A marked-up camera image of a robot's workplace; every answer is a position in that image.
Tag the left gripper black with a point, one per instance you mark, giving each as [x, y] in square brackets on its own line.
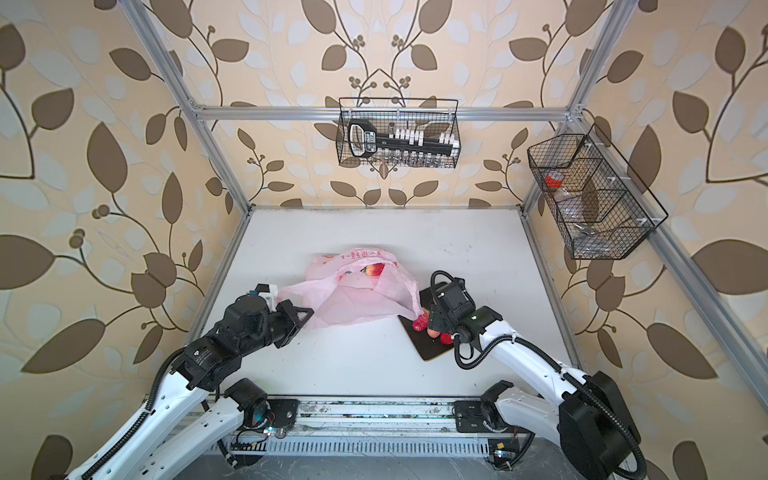
[294, 322]

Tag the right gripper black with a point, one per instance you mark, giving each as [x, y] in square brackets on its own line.
[436, 317]

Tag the dark red fake fruit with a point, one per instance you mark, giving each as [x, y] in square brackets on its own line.
[446, 338]

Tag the pink plastic bag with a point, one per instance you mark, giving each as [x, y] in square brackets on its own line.
[359, 285]

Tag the red fake strawberry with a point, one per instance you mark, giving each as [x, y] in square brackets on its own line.
[421, 323]

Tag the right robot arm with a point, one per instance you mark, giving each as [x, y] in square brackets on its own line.
[615, 450]

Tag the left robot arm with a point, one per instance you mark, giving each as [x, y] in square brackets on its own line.
[186, 411]

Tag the black square tray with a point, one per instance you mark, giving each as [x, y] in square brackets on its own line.
[427, 348]

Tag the red capped plastic bottle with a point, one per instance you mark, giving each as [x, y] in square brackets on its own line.
[555, 186]

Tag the black socket set holder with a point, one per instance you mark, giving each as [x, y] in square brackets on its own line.
[364, 141]

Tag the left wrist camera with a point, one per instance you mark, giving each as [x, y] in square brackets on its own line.
[268, 292]

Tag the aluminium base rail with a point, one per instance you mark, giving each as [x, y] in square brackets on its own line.
[391, 417]

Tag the black wire basket right wall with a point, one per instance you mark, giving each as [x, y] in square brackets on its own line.
[612, 209]

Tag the black wire basket wall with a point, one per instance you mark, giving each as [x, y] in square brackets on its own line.
[612, 209]
[435, 115]

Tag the black wire basket back wall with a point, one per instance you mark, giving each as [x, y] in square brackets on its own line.
[435, 115]

